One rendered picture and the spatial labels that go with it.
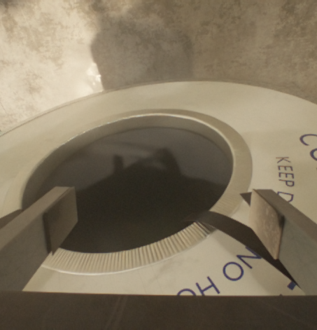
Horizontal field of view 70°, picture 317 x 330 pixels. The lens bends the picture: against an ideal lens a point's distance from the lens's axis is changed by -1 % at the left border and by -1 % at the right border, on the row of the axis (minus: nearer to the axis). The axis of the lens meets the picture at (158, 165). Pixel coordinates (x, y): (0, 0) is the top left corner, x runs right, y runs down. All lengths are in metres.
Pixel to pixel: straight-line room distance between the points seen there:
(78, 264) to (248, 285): 0.25
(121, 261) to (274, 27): 1.14
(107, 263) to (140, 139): 0.53
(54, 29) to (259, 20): 0.96
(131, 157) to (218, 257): 0.59
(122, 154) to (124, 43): 0.62
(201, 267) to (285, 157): 0.31
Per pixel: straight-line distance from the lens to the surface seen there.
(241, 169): 0.50
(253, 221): 0.17
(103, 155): 0.84
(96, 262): 0.40
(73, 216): 0.17
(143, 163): 0.89
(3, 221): 0.56
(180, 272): 0.36
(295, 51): 1.32
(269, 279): 0.36
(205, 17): 1.22
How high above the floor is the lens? 1.21
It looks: 51 degrees down
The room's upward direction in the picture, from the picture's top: 168 degrees counter-clockwise
